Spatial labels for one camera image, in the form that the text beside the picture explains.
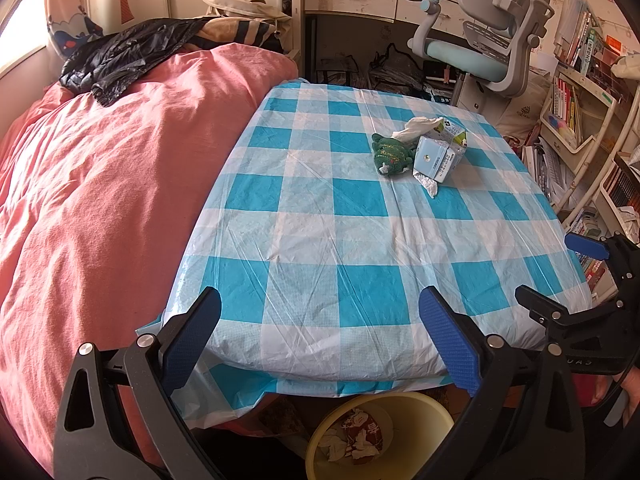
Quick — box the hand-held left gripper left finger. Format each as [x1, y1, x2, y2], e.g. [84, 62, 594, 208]
[52, 286, 222, 480]

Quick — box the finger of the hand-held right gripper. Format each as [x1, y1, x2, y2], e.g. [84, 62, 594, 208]
[515, 284, 618, 331]
[565, 233, 640, 283]

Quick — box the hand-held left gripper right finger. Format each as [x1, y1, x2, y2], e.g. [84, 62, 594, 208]
[419, 286, 586, 480]

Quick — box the yellow plastic bucket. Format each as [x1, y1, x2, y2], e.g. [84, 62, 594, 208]
[305, 391, 456, 480]

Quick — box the person's right hand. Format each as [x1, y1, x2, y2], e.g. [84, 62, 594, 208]
[592, 367, 640, 427]

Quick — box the row of books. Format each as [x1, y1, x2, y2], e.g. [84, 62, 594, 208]
[554, 0, 603, 77]
[551, 79, 585, 147]
[570, 210, 610, 292]

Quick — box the stack of papers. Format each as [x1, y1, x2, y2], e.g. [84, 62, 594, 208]
[522, 144, 567, 207]

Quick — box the red printed snack wrapper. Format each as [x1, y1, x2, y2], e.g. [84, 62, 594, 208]
[340, 409, 386, 453]

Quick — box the white bookshelf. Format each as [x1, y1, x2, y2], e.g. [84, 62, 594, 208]
[520, 50, 640, 301]

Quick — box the pink blanket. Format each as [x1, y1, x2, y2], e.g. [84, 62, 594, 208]
[0, 42, 301, 476]

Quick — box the small printed carton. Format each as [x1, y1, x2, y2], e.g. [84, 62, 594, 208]
[434, 119, 470, 151]

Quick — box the blue tissue pack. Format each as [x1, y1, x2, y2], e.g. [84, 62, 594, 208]
[411, 136, 458, 198]

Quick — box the blue checked tablecloth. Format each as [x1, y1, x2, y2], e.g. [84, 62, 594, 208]
[135, 79, 588, 431]

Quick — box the green plush toy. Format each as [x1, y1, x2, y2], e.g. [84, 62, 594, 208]
[371, 132, 416, 176]

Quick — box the grey and blue desk chair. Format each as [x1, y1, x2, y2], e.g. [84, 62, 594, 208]
[402, 0, 556, 98]

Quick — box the black plastic bag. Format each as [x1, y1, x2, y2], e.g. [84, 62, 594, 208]
[367, 44, 427, 96]

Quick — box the black puffer jacket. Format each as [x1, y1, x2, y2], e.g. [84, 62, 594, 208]
[59, 17, 216, 107]

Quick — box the beige canvas bag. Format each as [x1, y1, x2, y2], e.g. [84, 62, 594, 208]
[202, 0, 293, 23]

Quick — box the printed curtain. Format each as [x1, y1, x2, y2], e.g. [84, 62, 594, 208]
[44, 0, 107, 61]

